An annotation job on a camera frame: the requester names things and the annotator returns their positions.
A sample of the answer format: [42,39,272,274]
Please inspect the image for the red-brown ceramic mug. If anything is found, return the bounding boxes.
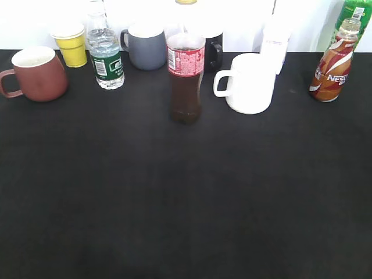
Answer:
[1,46,69,102]

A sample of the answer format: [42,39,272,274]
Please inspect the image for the orange Nescafe bottle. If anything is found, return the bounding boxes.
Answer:
[309,18,361,102]

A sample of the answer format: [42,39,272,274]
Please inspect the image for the white ceramic mug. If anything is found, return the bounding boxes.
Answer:
[213,53,276,115]

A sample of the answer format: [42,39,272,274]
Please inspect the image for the black ceramic mug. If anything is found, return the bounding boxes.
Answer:
[204,30,223,72]

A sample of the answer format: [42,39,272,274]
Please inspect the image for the grey ceramic mug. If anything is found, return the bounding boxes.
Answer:
[120,22,167,71]

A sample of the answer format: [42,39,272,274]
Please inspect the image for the green Sprite bottle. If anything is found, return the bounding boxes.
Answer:
[334,0,371,48]

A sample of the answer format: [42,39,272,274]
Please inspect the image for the red label cola bottle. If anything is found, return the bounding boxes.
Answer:
[165,1,206,124]

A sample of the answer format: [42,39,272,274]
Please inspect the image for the green label water bottle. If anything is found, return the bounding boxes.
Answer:
[87,1,125,90]

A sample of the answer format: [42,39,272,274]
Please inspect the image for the white carton box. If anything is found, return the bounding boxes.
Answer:
[260,15,292,75]

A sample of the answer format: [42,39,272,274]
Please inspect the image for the yellow paper cup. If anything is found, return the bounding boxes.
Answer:
[51,22,87,68]

